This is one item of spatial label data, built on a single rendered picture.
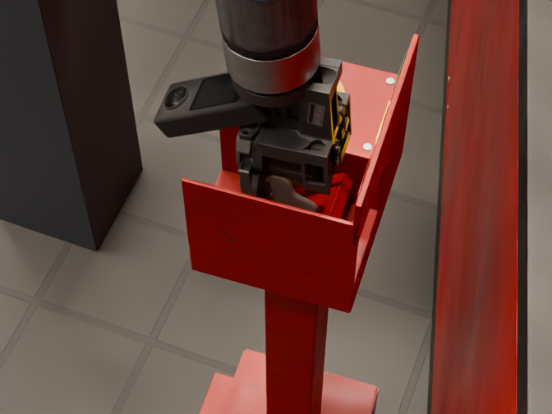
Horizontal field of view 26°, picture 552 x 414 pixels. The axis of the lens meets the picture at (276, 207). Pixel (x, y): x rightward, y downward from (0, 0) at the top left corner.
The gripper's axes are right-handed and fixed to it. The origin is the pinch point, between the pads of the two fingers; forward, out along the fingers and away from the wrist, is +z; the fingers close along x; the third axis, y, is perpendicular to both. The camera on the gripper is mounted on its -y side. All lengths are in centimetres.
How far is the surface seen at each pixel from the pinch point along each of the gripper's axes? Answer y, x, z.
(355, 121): 6.0, 8.2, -4.2
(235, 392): -13, 8, 60
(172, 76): -47, 69, 70
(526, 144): 22.2, 2.9, -12.2
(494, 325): 22.2, -4.7, 4.4
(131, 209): -43, 40, 70
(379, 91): 7.2, 12.4, -4.1
